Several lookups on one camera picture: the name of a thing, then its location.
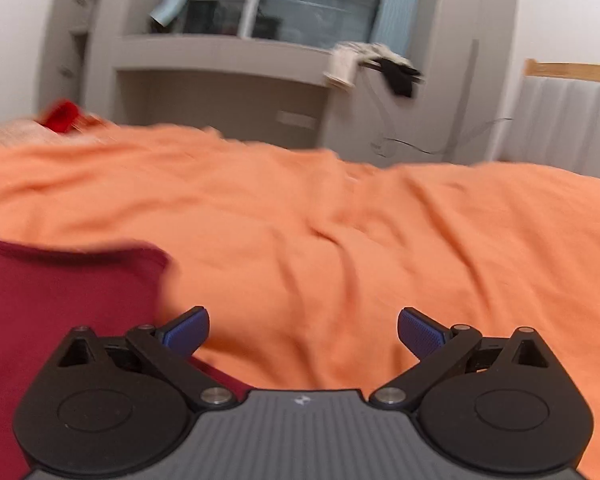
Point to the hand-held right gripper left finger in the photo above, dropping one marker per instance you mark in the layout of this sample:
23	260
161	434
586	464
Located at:
187	332

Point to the tall grey cabinet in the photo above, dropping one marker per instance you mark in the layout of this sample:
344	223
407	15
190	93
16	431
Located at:
450	20

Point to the grey wardrobe with shelves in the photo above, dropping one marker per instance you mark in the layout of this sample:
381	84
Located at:
102	35

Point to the open grey wardrobe door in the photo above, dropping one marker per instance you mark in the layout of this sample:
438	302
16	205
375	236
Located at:
60	35

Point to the black garment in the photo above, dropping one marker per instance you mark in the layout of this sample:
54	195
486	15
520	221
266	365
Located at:
400	80

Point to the red plush item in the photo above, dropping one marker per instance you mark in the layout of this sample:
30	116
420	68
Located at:
62	115

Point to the grey padded wooden headboard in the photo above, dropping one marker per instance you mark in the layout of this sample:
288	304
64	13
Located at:
555	120

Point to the pink patterned pillow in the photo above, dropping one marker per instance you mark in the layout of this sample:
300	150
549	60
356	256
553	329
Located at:
15	135

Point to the large window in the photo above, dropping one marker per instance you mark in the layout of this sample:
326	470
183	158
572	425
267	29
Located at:
320	5

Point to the white garment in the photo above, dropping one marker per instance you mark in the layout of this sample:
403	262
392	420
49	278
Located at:
341	67

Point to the long pleated blue curtain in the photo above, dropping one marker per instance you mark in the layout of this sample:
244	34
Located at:
400	5

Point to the orange blanket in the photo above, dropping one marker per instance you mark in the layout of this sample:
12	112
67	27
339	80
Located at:
380	235

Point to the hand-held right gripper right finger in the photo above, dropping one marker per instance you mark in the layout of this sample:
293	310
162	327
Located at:
422	335

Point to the grey window bench with drawers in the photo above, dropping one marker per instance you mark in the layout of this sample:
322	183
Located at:
220	57

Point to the dark red sweater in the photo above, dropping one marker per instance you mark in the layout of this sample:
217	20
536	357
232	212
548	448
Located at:
55	300

